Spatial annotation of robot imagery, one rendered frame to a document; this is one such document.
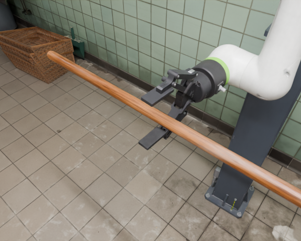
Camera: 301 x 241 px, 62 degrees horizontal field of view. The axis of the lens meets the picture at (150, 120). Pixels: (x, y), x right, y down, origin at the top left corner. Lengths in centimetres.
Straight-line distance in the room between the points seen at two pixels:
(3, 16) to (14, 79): 120
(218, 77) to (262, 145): 73
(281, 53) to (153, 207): 136
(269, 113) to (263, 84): 51
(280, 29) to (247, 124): 68
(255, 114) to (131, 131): 123
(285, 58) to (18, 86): 265
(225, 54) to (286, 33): 16
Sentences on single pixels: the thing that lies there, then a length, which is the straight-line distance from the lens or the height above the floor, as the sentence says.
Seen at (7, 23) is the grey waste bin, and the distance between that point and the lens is 413.
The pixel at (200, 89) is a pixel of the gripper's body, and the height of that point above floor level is 123.
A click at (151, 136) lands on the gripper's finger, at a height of 115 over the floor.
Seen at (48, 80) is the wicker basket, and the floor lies 4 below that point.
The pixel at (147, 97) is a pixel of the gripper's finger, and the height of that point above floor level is 129.
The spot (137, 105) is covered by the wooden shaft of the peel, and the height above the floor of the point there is 118.
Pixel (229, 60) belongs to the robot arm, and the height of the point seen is 125.
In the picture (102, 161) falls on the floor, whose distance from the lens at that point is 202.
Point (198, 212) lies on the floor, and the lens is 180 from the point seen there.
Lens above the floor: 161
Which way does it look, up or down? 45 degrees down
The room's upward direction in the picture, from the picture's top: straight up
